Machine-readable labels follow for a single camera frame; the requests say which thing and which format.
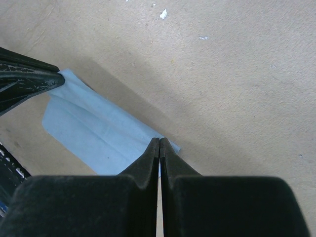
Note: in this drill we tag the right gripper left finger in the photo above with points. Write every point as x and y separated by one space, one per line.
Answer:
123 205

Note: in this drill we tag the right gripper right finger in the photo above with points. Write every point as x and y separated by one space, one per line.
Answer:
194 205

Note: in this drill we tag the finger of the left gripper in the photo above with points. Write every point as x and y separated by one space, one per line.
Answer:
20 83
19 59

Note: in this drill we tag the blue cleaning cloth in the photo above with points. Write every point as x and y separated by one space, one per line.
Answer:
97 131

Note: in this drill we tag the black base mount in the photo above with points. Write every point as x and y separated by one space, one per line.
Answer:
12 174

